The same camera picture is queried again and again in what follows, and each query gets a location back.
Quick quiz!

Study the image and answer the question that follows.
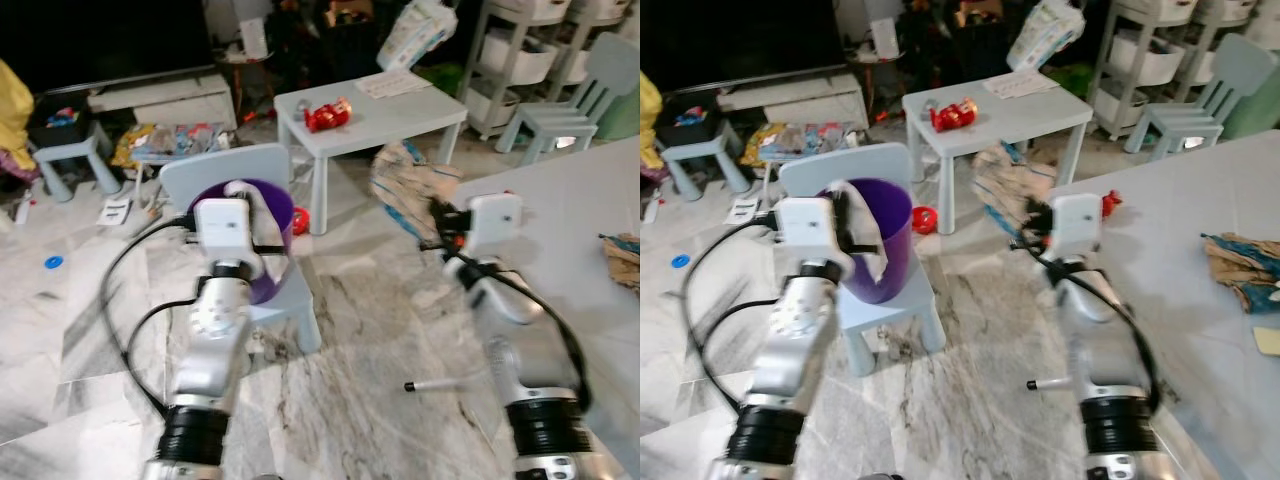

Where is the brown paper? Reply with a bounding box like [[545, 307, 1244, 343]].
[[972, 142, 1051, 241], [1200, 232, 1280, 313], [600, 232, 641, 293], [370, 140, 463, 246]]

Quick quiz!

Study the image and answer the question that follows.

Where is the purple plastic rubbish bin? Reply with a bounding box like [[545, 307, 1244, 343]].
[[818, 178, 915, 305], [188, 178, 296, 306]]

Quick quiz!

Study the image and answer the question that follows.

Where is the light blue child chair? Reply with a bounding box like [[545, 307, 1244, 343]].
[[497, 32, 641, 156], [778, 142, 947, 377], [160, 143, 323, 356], [1125, 33, 1279, 156]]

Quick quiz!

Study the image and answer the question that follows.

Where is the small white plastic table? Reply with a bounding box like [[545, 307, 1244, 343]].
[[902, 70, 1093, 236], [273, 68, 469, 236]]

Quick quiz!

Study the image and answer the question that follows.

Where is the large pale blue table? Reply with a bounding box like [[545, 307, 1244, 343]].
[[1045, 130, 1280, 480], [462, 135, 641, 480]]

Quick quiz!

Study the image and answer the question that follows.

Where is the yellow snack bag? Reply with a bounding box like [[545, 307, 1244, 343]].
[[740, 122, 791, 166], [110, 122, 159, 169]]

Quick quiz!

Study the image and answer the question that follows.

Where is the white television stand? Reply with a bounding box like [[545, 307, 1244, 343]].
[[87, 72, 239, 131], [715, 72, 869, 131]]

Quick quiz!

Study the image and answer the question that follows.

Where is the red toy figure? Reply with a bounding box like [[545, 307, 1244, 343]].
[[928, 97, 979, 133], [303, 97, 353, 133]]

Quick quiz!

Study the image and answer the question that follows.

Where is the printed paper sheet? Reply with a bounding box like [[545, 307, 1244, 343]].
[[355, 68, 433, 99], [983, 70, 1061, 100]]

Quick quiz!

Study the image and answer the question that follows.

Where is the light blue plastic stool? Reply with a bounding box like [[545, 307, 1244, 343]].
[[658, 122, 751, 201], [28, 122, 123, 204]]

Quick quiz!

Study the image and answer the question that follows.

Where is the grey storage trolley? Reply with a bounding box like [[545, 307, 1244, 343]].
[[1090, 0, 1191, 141], [1185, 0, 1251, 86], [555, 0, 621, 86], [465, 0, 561, 141]]

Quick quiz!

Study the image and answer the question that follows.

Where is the white router box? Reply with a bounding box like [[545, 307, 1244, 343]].
[[870, 18, 901, 61], [240, 18, 271, 61]]

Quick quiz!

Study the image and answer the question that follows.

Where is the black storage box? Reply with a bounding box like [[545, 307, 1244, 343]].
[[28, 100, 96, 149], [668, 95, 726, 146]]

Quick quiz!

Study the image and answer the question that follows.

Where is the white diaper pack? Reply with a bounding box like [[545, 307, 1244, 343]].
[[1007, 0, 1086, 71], [378, 0, 459, 71]]

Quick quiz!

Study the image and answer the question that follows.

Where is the black flat screen television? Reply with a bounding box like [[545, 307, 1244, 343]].
[[0, 0, 216, 96], [640, 0, 846, 94]]

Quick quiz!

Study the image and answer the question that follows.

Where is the yellow soft toy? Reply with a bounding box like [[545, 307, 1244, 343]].
[[0, 58, 36, 181], [640, 70, 665, 181]]

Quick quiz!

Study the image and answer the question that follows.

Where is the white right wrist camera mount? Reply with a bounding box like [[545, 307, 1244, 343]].
[[1050, 193, 1104, 259], [465, 193, 524, 256]]

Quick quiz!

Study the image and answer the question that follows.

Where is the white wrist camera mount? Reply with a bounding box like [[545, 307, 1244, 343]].
[[465, 193, 524, 256], [1050, 193, 1104, 259], [778, 197, 851, 266], [192, 197, 253, 263]]

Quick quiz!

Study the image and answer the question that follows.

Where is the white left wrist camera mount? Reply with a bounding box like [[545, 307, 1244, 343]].
[[192, 197, 253, 263], [778, 197, 851, 266]]

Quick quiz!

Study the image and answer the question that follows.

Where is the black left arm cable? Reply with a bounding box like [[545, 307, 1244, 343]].
[[98, 215, 201, 421], [683, 210, 783, 416]]

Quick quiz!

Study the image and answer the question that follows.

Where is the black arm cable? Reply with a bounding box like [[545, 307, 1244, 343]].
[[98, 215, 201, 421], [1010, 240, 1161, 411], [455, 255, 593, 411], [683, 210, 783, 416]]

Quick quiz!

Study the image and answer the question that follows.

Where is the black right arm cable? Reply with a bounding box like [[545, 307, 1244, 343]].
[[455, 255, 593, 411], [1010, 240, 1161, 411]]

